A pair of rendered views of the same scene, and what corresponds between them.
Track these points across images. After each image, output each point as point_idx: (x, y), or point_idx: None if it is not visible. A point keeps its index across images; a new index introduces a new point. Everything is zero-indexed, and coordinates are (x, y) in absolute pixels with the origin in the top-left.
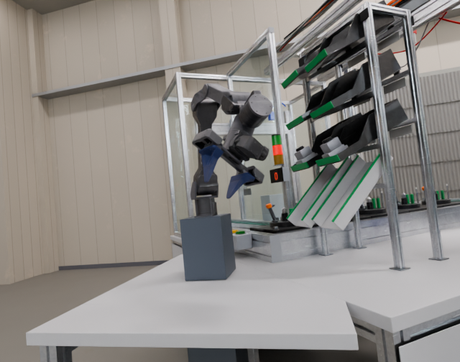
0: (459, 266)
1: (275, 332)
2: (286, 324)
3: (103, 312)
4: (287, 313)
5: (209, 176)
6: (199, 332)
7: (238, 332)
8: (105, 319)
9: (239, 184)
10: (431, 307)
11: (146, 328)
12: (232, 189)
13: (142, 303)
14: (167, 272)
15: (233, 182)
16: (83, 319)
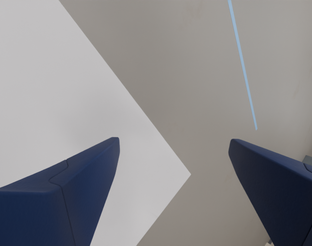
0: None
1: (63, 10)
2: (35, 11)
3: (153, 185)
4: (4, 33)
5: (249, 144)
6: (120, 83)
7: (94, 48)
8: (157, 169)
9: (64, 166)
10: None
11: (145, 126)
12: (108, 153)
13: (124, 193)
14: None
15: (83, 214)
16: (166, 179)
